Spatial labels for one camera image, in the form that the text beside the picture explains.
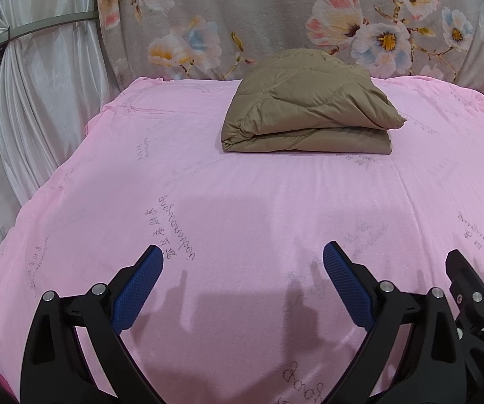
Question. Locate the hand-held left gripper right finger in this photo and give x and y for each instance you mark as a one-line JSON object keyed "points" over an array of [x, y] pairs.
{"points": [[349, 286]]}

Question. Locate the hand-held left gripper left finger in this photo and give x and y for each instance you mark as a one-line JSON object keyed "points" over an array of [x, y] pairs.
{"points": [[139, 288]]}

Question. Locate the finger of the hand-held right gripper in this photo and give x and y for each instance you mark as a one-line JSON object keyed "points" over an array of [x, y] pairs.
{"points": [[475, 315]]}

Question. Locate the olive quilted jacket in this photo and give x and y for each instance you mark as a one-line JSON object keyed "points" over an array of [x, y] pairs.
{"points": [[309, 105]]}

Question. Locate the pink bed sheet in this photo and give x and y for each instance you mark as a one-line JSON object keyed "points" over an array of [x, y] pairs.
{"points": [[242, 202]]}

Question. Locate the white satin curtain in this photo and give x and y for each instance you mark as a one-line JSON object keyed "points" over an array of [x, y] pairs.
{"points": [[40, 101]]}

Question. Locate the grey floral blanket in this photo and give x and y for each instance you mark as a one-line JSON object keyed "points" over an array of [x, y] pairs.
{"points": [[259, 12]]}

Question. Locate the grey metal rail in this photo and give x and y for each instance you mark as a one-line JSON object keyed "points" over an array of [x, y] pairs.
{"points": [[44, 24]]}

